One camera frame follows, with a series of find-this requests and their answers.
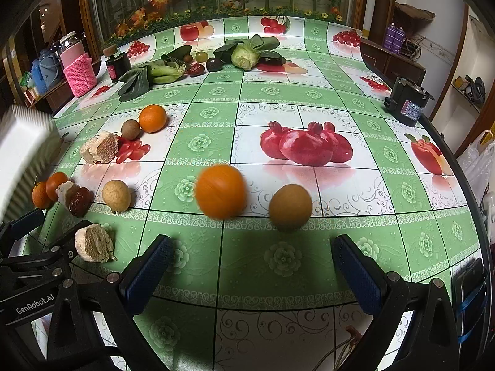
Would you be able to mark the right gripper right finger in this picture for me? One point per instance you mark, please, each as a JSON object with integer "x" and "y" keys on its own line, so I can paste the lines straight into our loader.
{"x": 362, "y": 274}

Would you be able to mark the green grape fruit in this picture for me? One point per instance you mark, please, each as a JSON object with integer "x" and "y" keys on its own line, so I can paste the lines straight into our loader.
{"x": 201, "y": 57}

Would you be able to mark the bok choy left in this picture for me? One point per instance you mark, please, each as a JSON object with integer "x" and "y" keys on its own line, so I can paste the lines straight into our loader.
{"x": 165, "y": 70}

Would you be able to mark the white plastic bag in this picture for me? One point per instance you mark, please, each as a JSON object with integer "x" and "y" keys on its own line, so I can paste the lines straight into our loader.
{"x": 477, "y": 162}

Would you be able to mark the blue thermos jug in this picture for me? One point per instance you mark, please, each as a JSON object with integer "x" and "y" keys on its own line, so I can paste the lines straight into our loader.
{"x": 38, "y": 78}

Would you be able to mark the red jujube date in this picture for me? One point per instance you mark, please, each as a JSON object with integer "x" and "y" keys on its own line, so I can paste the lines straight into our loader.
{"x": 80, "y": 202}

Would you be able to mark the dark purple plum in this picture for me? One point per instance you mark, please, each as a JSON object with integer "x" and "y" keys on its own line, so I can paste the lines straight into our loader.
{"x": 214, "y": 64}

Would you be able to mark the black tea canister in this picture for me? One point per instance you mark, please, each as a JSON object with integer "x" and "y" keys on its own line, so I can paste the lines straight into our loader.
{"x": 117, "y": 62}

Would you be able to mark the brown kiwi fruit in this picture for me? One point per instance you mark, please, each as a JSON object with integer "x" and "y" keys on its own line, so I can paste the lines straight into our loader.
{"x": 131, "y": 129}

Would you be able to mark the grey blue kettle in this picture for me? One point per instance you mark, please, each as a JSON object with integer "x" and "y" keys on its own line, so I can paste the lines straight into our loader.
{"x": 50, "y": 68}

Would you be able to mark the black device on table edge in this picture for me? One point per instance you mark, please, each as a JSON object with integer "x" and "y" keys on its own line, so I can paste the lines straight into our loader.
{"x": 407, "y": 101}

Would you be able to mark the bok choy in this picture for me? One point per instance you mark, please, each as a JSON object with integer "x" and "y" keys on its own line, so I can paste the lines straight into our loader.
{"x": 165, "y": 70}
{"x": 246, "y": 54}

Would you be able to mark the large orange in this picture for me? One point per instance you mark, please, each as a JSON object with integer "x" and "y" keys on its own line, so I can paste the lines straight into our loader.
{"x": 221, "y": 192}

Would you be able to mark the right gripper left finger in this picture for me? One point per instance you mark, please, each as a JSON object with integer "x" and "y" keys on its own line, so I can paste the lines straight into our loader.
{"x": 143, "y": 274}

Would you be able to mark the purple bottles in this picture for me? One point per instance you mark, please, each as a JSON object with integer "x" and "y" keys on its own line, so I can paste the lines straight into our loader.
{"x": 394, "y": 38}

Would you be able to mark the pink knit sleeved jar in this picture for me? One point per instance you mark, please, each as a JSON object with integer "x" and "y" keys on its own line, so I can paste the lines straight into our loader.
{"x": 77, "y": 64}

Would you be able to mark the brown round pear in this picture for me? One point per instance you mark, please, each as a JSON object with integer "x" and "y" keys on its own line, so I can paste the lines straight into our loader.
{"x": 290, "y": 208}

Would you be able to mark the bok choy right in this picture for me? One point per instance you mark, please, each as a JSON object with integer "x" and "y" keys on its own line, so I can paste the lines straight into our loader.
{"x": 246, "y": 54}

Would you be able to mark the striped white tray box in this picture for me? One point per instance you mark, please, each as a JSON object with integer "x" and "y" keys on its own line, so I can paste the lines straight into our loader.
{"x": 29, "y": 143}

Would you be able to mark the small tangerine with stem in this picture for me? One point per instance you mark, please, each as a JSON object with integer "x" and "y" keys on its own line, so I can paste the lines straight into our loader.
{"x": 52, "y": 184}

